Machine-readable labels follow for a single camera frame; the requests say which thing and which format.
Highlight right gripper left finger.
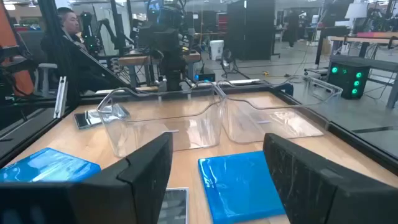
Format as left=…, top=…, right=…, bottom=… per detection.
left=0, top=133, right=174, bottom=224

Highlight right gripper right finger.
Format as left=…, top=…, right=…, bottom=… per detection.
left=263, top=133, right=398, bottom=224

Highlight blue plastic case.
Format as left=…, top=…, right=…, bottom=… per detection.
left=0, top=147, right=101, bottom=184
left=198, top=151, right=287, bottom=224

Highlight background wooden desk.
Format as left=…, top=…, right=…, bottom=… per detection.
left=118, top=50, right=202, bottom=90

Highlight black box blue light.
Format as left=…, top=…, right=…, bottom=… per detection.
left=194, top=68, right=216, bottom=83

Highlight white bucket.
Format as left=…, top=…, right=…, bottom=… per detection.
left=209, top=39, right=224, bottom=61

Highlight clear plastic bin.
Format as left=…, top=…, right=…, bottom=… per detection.
left=216, top=74, right=344, bottom=144
left=96, top=81, right=227, bottom=158

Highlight black floor fan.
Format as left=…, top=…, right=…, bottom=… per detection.
left=220, top=49, right=239, bottom=78

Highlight person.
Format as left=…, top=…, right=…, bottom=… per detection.
left=40, top=6, right=125, bottom=93
left=286, top=11, right=300, bottom=49

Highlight tall black cabinet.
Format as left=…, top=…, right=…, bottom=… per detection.
left=226, top=0, right=277, bottom=62

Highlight black computer green lights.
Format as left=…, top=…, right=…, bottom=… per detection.
left=326, top=61, right=371, bottom=100

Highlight orange panel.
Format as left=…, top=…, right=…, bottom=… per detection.
left=0, top=0, right=35, bottom=97

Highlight white lampshade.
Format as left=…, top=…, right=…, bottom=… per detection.
left=344, top=2, right=369, bottom=20

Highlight silver metal bracket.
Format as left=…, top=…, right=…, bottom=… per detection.
left=53, top=76, right=68, bottom=119

